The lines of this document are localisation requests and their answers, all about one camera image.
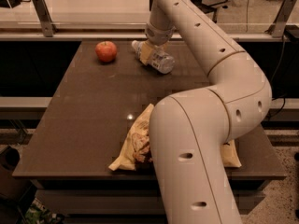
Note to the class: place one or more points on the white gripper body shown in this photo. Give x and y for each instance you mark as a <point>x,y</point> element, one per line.
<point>158,34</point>

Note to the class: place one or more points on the clear plastic water bottle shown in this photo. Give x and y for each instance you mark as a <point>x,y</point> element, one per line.
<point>159,59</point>

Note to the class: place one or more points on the red apple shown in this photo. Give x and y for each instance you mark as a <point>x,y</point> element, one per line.
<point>106,51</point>

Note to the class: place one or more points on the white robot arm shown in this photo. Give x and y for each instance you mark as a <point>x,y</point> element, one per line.
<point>187,129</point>

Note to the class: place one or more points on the glass barrier panel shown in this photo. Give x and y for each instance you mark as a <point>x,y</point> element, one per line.
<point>235,16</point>

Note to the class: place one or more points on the sea salt chips bag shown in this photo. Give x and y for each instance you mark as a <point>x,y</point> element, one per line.
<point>136,147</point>

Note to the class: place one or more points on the dark bin on floor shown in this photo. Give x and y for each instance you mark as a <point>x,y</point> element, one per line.
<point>11,187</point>

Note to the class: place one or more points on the green patterned bag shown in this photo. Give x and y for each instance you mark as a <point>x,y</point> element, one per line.
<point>38,213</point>

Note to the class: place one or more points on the left metal glass bracket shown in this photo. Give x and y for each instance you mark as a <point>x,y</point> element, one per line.
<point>42,12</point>

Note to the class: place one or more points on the metal glass bracket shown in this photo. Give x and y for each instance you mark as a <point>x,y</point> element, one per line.
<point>277,28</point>
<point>42,12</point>

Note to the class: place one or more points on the right metal glass bracket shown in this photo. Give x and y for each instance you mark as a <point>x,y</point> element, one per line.
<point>277,28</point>

